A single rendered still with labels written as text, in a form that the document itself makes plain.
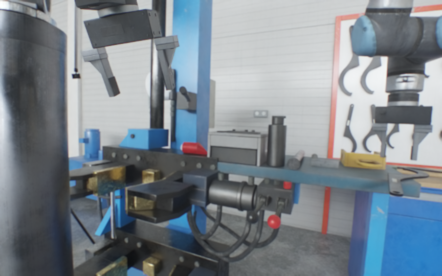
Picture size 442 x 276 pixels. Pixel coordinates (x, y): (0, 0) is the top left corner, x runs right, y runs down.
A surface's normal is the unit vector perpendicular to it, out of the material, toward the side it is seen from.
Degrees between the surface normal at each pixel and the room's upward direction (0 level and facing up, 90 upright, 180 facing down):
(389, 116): 90
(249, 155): 90
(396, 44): 136
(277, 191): 90
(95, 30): 114
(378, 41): 122
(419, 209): 90
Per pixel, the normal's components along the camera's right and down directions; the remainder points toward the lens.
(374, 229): -0.40, 0.06
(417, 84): -0.07, 0.08
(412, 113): -0.61, 0.04
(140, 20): -0.10, 0.47
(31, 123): 0.80, 0.07
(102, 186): 0.92, 0.06
